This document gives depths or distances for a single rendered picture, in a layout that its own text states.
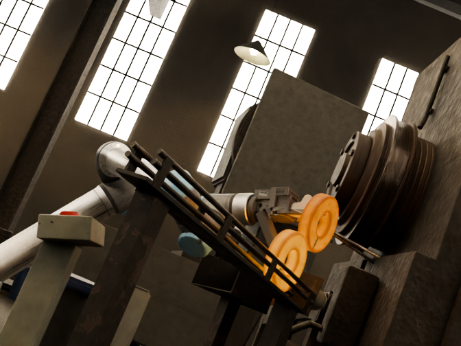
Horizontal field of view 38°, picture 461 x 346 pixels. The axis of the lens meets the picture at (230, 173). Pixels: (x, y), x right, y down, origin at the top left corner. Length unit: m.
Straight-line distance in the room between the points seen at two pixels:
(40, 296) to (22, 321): 0.06
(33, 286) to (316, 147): 3.72
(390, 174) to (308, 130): 2.95
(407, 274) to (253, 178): 3.13
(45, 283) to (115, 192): 0.85
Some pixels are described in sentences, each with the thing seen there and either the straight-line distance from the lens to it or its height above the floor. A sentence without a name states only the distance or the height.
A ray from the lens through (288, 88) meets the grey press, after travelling 5.03.
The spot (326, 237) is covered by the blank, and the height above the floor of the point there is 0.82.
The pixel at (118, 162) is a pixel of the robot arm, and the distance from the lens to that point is 2.10.
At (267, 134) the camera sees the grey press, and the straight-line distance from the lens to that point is 4.92.
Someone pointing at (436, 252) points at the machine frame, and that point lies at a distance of 1.85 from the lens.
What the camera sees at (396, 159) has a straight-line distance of 2.11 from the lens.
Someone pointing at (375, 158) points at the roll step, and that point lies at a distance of 2.15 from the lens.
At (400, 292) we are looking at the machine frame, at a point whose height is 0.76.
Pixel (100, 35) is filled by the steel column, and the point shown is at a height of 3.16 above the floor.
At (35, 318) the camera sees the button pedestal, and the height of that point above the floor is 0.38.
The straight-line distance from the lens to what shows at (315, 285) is 1.83.
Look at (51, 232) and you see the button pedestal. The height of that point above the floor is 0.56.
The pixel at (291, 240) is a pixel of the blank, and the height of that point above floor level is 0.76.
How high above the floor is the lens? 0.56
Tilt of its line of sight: 10 degrees up
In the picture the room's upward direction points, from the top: 23 degrees clockwise
